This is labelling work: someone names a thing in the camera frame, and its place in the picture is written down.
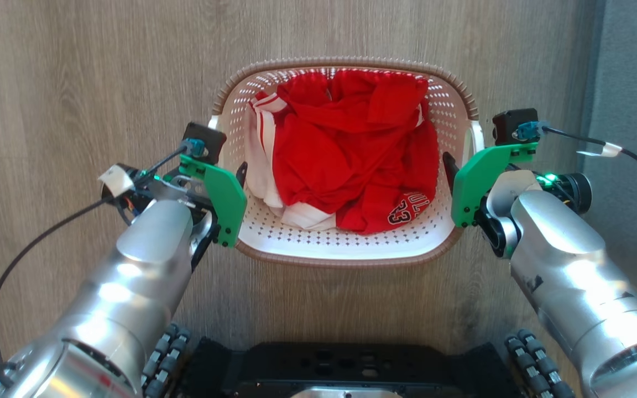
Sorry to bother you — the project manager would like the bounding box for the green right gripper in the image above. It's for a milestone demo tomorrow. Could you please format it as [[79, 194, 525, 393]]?
[[442, 142, 539, 229]]

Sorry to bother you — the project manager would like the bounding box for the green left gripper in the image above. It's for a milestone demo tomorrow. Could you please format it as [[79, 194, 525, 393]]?
[[163, 154, 249, 248]]

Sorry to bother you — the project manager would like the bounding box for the white laundry basket brown rim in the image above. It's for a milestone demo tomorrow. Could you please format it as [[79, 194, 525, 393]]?
[[208, 56, 485, 269]]

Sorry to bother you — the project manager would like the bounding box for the white garment with red stripes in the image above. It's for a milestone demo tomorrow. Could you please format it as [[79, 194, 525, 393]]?
[[245, 91, 337, 232]]

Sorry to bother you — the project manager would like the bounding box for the red basketball jersey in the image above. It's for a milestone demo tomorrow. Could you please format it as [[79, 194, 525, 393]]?
[[271, 69, 440, 235]]

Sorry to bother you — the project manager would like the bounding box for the grey fabric panel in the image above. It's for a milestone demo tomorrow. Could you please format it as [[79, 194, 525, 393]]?
[[577, 0, 637, 324]]

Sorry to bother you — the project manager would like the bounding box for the left omni wheel with rollers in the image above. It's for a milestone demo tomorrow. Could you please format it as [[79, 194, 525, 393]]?
[[140, 323, 192, 398]]

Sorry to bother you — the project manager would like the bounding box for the omni wheel with rollers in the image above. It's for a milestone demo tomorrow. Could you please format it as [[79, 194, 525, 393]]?
[[140, 323, 192, 398], [504, 328, 577, 398]]

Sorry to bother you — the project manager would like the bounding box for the right omni wheel with rollers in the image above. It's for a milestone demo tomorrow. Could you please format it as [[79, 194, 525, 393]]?
[[504, 328, 577, 398]]

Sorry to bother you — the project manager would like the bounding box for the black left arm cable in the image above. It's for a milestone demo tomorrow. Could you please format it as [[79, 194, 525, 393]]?
[[0, 143, 193, 389]]

